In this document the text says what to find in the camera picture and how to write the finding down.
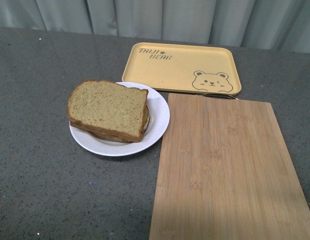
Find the white round plate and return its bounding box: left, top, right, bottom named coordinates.
left=69, top=82, right=170, bottom=157

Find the yellow bear tray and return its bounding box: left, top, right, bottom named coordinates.
left=122, top=42, right=242, bottom=96

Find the bamboo cutting board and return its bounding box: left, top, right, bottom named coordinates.
left=149, top=93, right=310, bottom=240

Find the grey curtain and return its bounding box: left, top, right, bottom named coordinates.
left=0, top=0, right=310, bottom=53

